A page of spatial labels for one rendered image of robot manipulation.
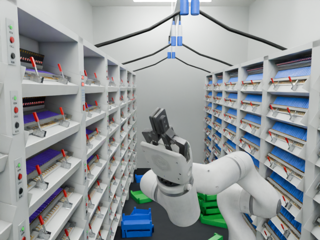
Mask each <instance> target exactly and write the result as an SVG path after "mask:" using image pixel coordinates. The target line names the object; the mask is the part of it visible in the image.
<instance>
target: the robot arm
mask: <svg viewBox="0 0 320 240"><path fill-rule="evenodd" d="M149 119H150V123H151V126H152V129H144V131H143V132H142V135H143V137H144V138H145V140H146V142H143V141H142V142H141V143H140V146H141V149H142V151H143V154H144V156H145V158H146V160H147V162H148V164H149V166H150V168H151V170H149V171H148V172H146V173H145V174H144V175H143V177H142V178H141V180H140V189H141V191H142V192H143V194H144V195H146V196H147V197H148V198H150V199H152V200H154V201H155V202H157V203H159V204H160V205H161V206H162V207H163V208H164V209H165V210H166V211H167V213H168V216H169V219H170V221H171V222H172V223H173V224H175V225H177V226H179V227H187V226H190V225H192V224H194V223H195V222H196V221H197V220H198V218H199V216H200V205H199V201H198V196H197V192H198V193H202V194H206V195H216V194H217V205H218V208H219V211H220V212H221V214H222V216H223V218H224V220H225V222H226V224H227V227H228V232H229V238H228V240H256V237H255V234H254V233H253V231H252V230H251V228H250V227H249V226H248V225H247V223H246V222H245V220H244V218H243V216H242V213H247V214H250V215H254V216H257V217H261V218H273V217H275V216H277V215H278V214H279V212H280V210H281V200H280V197H279V195H278V193H277V192H276V190H275V189H274V188H273V187H272V186H271V185H270V184H269V183H268V182H267V181H266V180H265V179H264V178H263V177H262V176H260V174H259V173H258V172H257V170H256V168H255V166H254V163H253V160H252V158H251V156H250V155H249V154H247V153H246V152H243V151H235V152H232V153H230V154H228V155H226V156H223V157H221V158H219V159H217V160H215V161H213V162H211V163H209V164H199V163H193V160H192V152H191V147H190V144H189V142H188V141H186V140H184V139H182V138H180V137H179V136H178V135H177V134H176V133H175V132H174V130H173V127H172V126H170V125H169V122H168V118H167V114H166V111H165V109H161V108H158V107H157V108H156V110H154V112H153V113H152V114H150V116H149Z"/></svg>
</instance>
